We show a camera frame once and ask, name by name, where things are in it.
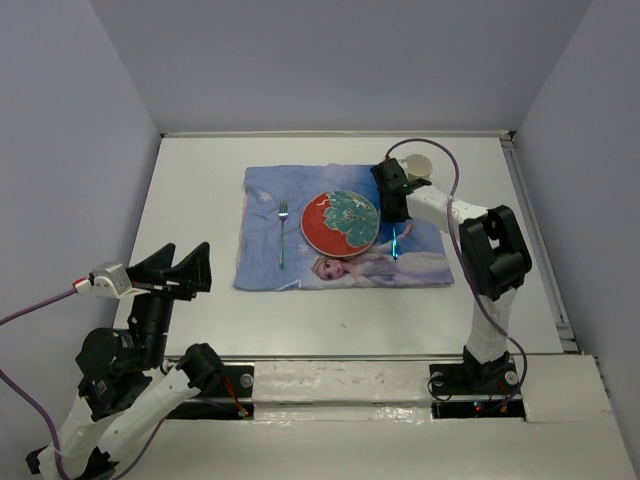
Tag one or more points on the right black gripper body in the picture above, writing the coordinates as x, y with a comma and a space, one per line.
387, 216

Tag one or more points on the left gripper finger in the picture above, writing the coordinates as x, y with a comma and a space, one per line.
152, 269
194, 271

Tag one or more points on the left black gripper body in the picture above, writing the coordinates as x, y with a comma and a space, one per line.
162, 295

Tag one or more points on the pale yellow mug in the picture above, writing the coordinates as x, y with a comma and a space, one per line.
417, 167

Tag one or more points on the iridescent spoon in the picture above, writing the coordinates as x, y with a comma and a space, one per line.
394, 244

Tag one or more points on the red and teal plate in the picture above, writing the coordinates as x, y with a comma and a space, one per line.
340, 223

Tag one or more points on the blue printed cloth placemat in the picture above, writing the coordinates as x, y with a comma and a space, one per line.
422, 261

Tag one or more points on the iridescent fork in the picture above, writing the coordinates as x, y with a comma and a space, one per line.
283, 214

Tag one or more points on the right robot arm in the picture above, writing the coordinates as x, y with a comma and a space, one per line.
494, 258

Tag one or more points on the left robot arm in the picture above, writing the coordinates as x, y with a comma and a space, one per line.
117, 401

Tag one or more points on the white front platform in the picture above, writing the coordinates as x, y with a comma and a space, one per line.
372, 420

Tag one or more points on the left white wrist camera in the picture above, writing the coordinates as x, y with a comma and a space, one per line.
108, 280

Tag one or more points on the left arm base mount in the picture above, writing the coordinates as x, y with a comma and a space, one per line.
230, 400

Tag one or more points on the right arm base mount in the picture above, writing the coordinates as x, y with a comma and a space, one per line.
456, 396

